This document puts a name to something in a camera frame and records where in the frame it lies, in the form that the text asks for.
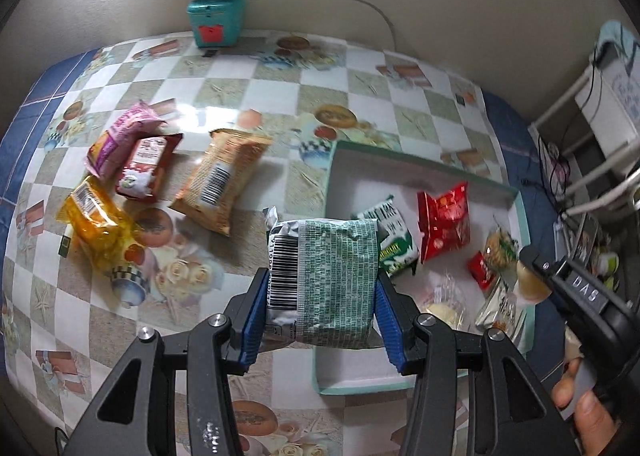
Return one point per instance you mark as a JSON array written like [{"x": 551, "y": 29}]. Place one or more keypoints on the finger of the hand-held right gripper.
[{"x": 532, "y": 255}]

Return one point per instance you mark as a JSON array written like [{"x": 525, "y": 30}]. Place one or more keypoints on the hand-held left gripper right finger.
[{"x": 390, "y": 331}]

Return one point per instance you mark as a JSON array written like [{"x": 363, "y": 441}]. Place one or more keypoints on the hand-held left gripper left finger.
[{"x": 252, "y": 331}]

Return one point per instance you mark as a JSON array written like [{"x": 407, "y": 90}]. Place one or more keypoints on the orange jelly cup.
[{"x": 531, "y": 283}]

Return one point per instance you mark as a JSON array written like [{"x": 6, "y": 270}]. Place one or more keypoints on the clear peanut snack pack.
[{"x": 500, "y": 246}]

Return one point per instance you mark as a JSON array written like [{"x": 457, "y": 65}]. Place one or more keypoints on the clear pastry pack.
[{"x": 445, "y": 311}]

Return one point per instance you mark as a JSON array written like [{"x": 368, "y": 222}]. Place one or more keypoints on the cream snack packet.
[{"x": 500, "y": 308}]

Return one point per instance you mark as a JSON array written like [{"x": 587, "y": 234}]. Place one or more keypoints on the green foil snack packet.
[{"x": 335, "y": 276}]

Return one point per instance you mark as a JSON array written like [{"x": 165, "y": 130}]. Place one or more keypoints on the red snack packet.
[{"x": 445, "y": 221}]

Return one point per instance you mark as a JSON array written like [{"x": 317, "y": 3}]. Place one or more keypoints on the white tray with teal rim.
[{"x": 370, "y": 176}]

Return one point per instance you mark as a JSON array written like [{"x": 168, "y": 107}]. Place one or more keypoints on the person's right hand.
[{"x": 595, "y": 421}]

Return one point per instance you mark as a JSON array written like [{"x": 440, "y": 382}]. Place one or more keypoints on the small red candy packet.
[{"x": 481, "y": 270}]

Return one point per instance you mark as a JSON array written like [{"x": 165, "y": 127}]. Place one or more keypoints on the green white biscuit packet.
[{"x": 395, "y": 241}]

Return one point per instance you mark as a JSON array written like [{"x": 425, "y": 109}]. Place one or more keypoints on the white metal rack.
[{"x": 560, "y": 106}]

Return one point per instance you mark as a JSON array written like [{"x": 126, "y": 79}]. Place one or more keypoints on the tan snack packet with barcode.
[{"x": 220, "y": 181}]

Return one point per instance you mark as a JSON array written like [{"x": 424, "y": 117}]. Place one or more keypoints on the white box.
[{"x": 610, "y": 111}]

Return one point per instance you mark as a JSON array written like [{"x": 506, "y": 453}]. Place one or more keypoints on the yellow snack packet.
[{"x": 95, "y": 221}]

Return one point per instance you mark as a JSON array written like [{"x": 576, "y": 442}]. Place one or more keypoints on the red-brown snack packet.
[{"x": 142, "y": 166}]

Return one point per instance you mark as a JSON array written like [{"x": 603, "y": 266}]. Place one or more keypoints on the checkered patterned tablecloth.
[{"x": 280, "y": 111}]

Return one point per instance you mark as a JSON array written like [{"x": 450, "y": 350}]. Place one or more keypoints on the pink snack packet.
[{"x": 117, "y": 136}]

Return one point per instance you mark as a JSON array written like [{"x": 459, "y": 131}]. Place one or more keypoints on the teal storage box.
[{"x": 215, "y": 21}]

